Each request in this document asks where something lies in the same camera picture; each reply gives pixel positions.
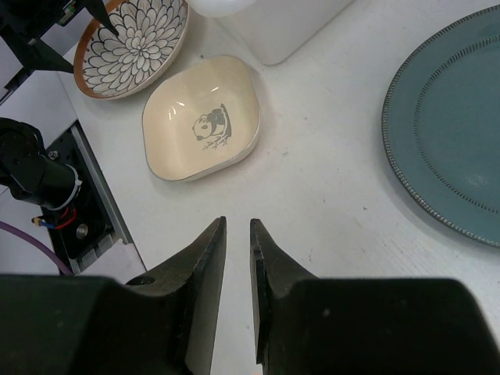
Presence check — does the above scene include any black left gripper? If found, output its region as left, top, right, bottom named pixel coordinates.
left=1, top=0, right=119, bottom=73

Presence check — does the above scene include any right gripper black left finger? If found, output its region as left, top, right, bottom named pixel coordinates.
left=1, top=217, right=227, bottom=374

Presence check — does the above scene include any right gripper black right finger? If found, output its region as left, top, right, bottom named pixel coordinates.
left=250, top=219, right=499, bottom=374

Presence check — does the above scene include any flower pattern round bowl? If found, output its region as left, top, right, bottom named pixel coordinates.
left=73, top=1, right=190, bottom=100

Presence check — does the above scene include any white plastic bin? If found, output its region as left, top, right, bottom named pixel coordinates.
left=188, top=0, right=352, bottom=66

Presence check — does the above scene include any cream square panda dish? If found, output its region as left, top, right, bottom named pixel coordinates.
left=141, top=55, right=261, bottom=182

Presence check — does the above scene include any teal round plate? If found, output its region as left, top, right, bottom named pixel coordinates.
left=381, top=6, right=499, bottom=246

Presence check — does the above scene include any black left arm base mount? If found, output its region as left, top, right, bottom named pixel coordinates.
left=34, top=121, right=133, bottom=274

